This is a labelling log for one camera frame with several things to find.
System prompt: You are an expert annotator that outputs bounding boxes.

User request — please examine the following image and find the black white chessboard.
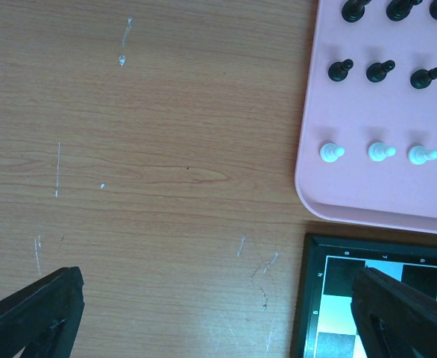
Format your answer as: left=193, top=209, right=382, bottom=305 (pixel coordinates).
left=289, top=233, right=437, bottom=358

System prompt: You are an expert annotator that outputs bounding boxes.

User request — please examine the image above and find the black pawn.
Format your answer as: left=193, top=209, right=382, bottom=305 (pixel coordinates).
left=327, top=59, right=353, bottom=82
left=410, top=67, right=437, bottom=90
left=366, top=60, right=395, bottom=83

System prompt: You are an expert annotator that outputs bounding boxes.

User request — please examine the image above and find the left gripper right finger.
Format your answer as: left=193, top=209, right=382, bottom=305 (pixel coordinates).
left=350, top=267, right=437, bottom=357

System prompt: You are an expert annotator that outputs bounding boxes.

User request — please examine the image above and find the pink plastic tray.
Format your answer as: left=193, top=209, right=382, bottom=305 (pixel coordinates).
left=295, top=1, right=437, bottom=233

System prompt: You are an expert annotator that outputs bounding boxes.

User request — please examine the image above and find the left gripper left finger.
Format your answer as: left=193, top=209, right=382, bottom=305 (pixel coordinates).
left=0, top=266, right=84, bottom=357

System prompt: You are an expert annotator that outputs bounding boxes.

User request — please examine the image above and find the black rook far left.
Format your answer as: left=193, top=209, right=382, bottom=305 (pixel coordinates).
left=341, top=0, right=371, bottom=23

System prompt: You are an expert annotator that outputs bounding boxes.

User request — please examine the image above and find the white pawn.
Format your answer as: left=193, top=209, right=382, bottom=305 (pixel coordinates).
left=367, top=142, right=396, bottom=162
left=407, top=145, right=437, bottom=166
left=319, top=142, right=345, bottom=163

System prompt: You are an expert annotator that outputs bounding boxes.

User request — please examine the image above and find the black knight left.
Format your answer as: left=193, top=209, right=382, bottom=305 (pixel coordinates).
left=386, top=0, right=422, bottom=22

